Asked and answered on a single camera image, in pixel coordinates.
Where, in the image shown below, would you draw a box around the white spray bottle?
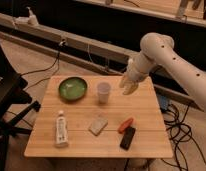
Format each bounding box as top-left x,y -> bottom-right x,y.
14,6 -> 39,26

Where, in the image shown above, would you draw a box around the black floor cables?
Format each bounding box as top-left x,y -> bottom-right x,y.
160,101 -> 206,171

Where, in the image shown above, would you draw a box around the green ceramic bowl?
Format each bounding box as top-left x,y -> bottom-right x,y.
58,77 -> 88,101

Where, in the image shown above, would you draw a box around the orange marker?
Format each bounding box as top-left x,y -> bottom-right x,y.
118,118 -> 134,134

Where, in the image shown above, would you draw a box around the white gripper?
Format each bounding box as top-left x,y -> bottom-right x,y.
119,59 -> 150,95

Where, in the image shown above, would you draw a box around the long metal rail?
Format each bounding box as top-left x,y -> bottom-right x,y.
0,11 -> 206,108

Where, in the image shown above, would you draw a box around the black chair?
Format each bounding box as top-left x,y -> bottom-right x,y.
0,45 -> 41,171

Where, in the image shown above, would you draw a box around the wooden table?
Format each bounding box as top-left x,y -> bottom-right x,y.
24,76 -> 173,158

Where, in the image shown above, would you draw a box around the black cable left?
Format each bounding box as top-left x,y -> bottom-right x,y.
19,40 -> 68,92

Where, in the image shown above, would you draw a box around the white tube with label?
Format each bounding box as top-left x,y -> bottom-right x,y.
55,110 -> 69,147

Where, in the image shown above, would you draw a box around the black rectangular remote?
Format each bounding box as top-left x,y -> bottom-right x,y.
120,127 -> 136,150

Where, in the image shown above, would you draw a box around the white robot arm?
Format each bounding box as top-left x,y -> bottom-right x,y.
119,32 -> 206,113

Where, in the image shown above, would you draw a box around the beige sponge block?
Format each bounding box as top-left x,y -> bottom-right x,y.
89,117 -> 108,136

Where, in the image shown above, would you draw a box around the translucent plastic cup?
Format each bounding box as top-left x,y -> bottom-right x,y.
97,82 -> 111,104

